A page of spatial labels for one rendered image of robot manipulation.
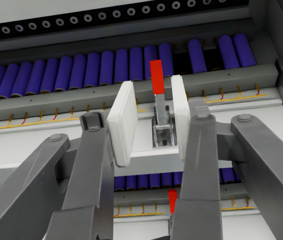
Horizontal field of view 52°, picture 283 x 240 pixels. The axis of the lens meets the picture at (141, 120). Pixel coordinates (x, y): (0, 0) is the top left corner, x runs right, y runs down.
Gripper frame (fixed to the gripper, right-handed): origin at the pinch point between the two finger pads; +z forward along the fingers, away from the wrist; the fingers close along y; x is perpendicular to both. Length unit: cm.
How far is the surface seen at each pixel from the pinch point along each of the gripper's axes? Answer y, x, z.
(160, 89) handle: 0.2, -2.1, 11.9
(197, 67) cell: 4.8, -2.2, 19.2
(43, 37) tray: -16.4, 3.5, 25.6
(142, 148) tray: -2.5, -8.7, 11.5
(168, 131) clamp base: 0.5, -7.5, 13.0
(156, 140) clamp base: -0.8, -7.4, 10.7
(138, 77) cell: -2.7, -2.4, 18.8
